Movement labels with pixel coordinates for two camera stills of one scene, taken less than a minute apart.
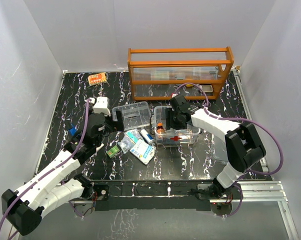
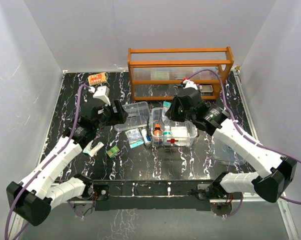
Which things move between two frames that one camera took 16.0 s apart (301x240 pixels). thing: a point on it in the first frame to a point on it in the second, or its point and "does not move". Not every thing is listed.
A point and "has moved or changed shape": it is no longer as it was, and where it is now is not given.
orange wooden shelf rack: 159,74 does not move
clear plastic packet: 125,144 to 134,137
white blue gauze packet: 143,151 to 179,131
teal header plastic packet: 133,135 to 166,105
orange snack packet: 96,79 does not move
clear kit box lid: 219,146 does not move
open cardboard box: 208,88 does not move
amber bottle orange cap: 160,130 has moved or changed shape
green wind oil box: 113,151 does not move
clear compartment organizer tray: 135,115 does not move
